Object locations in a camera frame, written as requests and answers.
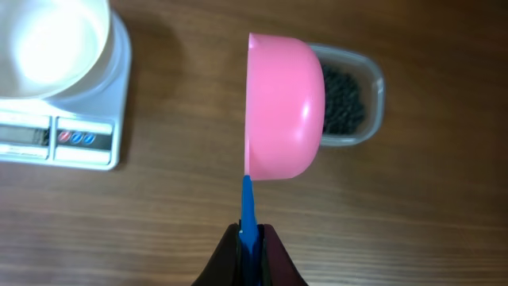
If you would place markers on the white bowl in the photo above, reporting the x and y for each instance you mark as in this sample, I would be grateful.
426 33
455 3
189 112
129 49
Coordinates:
49 45

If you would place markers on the white digital kitchen scale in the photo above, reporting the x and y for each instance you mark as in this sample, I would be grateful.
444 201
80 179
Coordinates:
80 127

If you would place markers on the pink scoop blue handle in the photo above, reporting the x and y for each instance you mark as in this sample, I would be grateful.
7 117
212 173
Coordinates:
284 116

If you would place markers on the black beans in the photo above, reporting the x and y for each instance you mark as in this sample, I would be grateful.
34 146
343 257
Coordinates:
344 110

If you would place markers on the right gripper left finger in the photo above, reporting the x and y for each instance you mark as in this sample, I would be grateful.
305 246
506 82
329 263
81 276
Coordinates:
221 268

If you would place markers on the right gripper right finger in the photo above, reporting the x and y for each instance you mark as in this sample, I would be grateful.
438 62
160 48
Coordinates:
277 268

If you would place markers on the clear plastic container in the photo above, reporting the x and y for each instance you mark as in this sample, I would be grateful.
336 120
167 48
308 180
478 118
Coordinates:
371 82

